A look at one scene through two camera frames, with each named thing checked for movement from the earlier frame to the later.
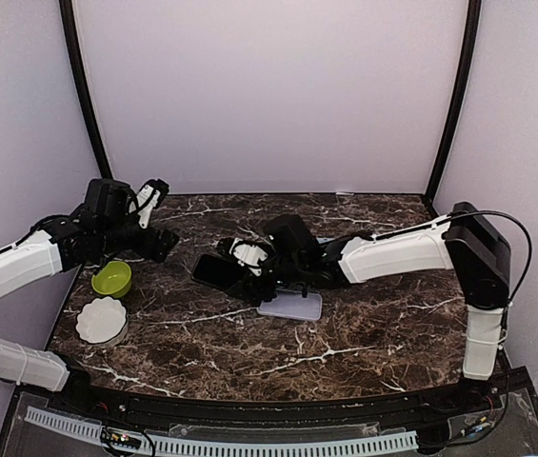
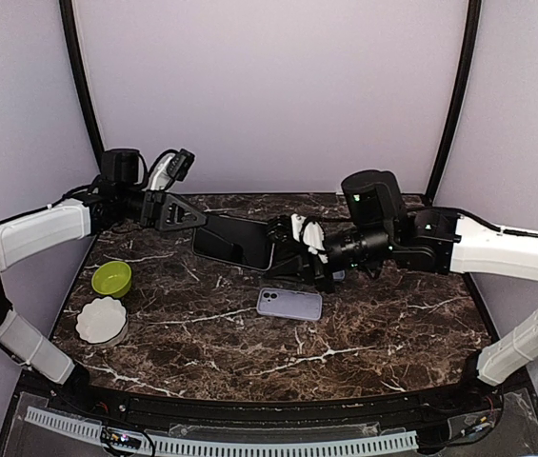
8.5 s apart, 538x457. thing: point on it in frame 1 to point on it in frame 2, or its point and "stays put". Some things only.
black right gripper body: (250, 288) to (316, 272)
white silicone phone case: (291, 303) stays put
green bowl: (113, 279) stays put
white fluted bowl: (102, 322) stays put
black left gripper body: (146, 248) to (150, 210)
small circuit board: (120, 438) stays put
